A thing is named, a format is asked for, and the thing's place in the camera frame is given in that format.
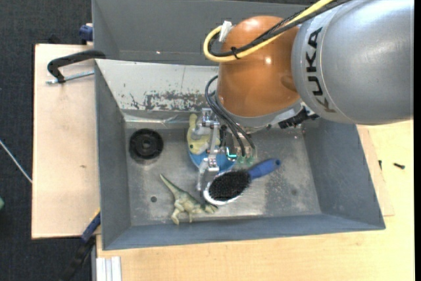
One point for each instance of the pale wood board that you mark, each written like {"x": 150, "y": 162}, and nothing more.
{"x": 62, "y": 141}

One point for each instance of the grey metal bin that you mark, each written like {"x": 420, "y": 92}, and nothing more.
{"x": 296, "y": 174}

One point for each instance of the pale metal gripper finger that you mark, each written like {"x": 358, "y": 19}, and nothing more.
{"x": 207, "y": 119}
{"x": 206, "y": 176}

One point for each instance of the yellow soft toy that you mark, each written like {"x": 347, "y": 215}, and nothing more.
{"x": 196, "y": 144}

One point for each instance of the small black screw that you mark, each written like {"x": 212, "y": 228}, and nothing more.
{"x": 399, "y": 166}

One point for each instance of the black cylinder on white bracket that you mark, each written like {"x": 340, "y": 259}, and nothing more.
{"x": 292, "y": 121}

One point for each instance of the blue round disc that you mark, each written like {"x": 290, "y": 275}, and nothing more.
{"x": 197, "y": 159}

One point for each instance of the green toy dinosaur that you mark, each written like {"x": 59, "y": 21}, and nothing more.
{"x": 185, "y": 202}

